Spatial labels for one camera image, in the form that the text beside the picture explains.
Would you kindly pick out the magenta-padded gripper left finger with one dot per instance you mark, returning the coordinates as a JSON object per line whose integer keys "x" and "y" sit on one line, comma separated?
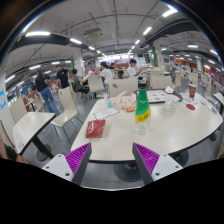
{"x": 78, "y": 158}

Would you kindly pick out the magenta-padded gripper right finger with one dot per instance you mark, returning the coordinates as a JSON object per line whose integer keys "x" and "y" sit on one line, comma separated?
{"x": 146, "y": 158}

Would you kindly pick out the green-labelled clear drink bottle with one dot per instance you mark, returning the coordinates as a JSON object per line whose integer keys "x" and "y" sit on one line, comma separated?
{"x": 142, "y": 106}

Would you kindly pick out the flat red packet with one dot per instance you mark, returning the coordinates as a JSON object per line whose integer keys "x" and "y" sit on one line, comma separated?
{"x": 95, "y": 128}

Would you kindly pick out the small red sauce packet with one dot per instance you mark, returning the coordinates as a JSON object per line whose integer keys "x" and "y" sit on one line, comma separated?
{"x": 130, "y": 109}

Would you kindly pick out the white printed card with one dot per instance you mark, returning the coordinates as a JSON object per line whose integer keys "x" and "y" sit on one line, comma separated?
{"x": 106, "y": 113}

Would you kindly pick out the white cafeteria table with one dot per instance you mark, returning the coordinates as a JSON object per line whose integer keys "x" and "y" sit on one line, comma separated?
{"x": 31, "y": 126}
{"x": 219, "y": 97}

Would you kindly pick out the white black-dotted mug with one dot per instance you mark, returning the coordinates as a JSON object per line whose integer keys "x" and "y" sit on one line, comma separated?
{"x": 171, "y": 103}

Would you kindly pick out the small teal sanitizer bottle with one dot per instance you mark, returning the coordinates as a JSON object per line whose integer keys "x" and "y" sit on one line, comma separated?
{"x": 109, "y": 102}

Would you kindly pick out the white paper napkin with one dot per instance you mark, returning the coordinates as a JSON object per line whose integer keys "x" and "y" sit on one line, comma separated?
{"x": 169, "y": 89}

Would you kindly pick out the person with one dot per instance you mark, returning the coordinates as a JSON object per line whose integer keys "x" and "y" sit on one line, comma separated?
{"x": 62, "y": 77}
{"x": 78, "y": 85}
{"x": 106, "y": 75}
{"x": 132, "y": 70}
{"x": 45, "y": 90}

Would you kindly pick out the colourful sticker leaflet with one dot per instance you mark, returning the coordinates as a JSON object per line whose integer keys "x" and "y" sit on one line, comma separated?
{"x": 202, "y": 102}

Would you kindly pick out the red paper cup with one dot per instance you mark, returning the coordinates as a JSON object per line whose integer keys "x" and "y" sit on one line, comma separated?
{"x": 192, "y": 90}

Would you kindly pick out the ceiling air conditioner unit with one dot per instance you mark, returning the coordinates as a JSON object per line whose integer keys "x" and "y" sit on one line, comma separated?
{"x": 93, "y": 33}

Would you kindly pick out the ceiling strip lights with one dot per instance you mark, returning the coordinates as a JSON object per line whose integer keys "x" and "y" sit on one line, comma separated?
{"x": 37, "y": 33}

